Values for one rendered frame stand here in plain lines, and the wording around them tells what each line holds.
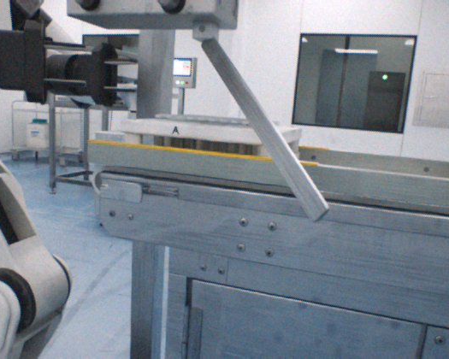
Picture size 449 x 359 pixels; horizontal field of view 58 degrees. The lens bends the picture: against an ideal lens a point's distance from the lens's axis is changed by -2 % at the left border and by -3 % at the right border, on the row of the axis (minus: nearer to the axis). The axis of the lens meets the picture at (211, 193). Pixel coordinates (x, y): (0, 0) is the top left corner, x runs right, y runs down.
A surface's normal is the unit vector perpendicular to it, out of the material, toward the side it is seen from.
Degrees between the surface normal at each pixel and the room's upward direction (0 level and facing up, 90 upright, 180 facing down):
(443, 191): 90
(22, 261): 46
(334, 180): 90
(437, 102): 90
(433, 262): 90
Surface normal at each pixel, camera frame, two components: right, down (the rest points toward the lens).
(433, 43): -0.35, 0.17
